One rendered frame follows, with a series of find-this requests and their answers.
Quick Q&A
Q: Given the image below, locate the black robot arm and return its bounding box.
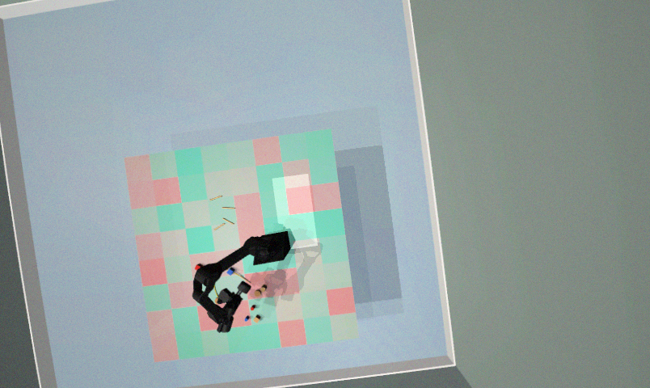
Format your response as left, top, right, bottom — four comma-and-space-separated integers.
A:
192, 236, 272, 333

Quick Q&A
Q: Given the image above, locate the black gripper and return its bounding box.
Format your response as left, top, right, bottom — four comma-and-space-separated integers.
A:
230, 281, 251, 306

